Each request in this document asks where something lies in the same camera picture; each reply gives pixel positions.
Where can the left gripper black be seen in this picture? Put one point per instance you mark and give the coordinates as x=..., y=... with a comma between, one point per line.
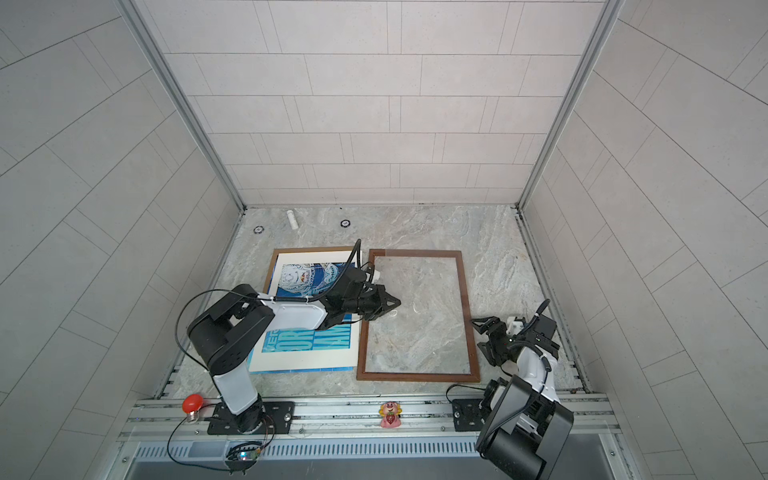
x=381, y=299

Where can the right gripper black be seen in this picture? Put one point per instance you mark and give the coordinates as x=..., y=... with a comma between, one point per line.
x=494, y=355

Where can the brown wooden picture frame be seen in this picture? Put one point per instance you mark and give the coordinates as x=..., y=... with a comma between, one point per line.
x=428, y=337

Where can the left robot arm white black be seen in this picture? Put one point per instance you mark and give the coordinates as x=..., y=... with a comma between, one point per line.
x=225, y=334

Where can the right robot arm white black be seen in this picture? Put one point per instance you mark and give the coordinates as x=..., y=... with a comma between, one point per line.
x=527, y=427

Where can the blue poster with white mat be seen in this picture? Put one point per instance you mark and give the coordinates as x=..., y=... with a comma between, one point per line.
x=304, y=350

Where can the pink toy figurine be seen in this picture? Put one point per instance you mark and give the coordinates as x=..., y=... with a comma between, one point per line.
x=390, y=413

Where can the brown backing board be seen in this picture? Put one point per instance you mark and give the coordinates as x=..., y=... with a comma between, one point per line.
x=305, y=272

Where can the white cylinder tube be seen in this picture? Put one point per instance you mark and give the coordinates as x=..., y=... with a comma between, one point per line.
x=292, y=219

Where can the left circuit board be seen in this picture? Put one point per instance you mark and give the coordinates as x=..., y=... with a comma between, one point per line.
x=240, y=458

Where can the red emergency stop button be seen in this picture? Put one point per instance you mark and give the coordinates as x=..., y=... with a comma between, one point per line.
x=191, y=406

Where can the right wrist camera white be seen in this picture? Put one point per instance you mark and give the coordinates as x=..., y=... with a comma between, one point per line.
x=515, y=325

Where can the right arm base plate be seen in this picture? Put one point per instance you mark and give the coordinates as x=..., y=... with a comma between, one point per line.
x=469, y=415

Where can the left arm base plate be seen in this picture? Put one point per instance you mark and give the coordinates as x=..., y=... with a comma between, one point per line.
x=279, y=415

